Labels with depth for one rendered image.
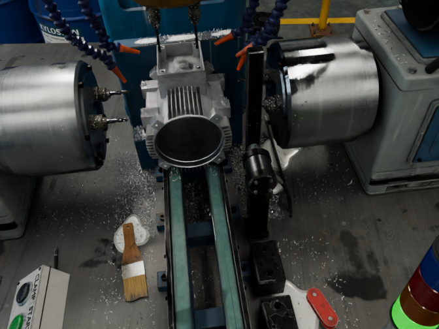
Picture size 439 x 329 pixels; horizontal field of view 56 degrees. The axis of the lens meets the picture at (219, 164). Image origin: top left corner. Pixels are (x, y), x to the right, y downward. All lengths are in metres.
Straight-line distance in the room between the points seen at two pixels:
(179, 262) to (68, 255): 0.32
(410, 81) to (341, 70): 0.13
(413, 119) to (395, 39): 0.18
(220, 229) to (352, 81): 0.41
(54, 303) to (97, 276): 0.32
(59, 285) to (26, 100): 0.39
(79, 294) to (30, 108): 0.41
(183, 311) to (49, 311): 0.24
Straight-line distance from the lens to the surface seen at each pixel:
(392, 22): 1.05
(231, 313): 0.79
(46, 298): 0.69
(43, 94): 0.90
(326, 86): 0.89
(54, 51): 1.76
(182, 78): 0.89
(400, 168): 1.09
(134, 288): 0.96
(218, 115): 0.86
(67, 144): 0.89
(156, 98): 0.96
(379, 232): 1.06
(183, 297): 0.80
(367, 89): 0.93
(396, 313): 0.68
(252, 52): 0.74
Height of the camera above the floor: 1.64
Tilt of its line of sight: 47 degrees down
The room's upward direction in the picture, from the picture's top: 3 degrees counter-clockwise
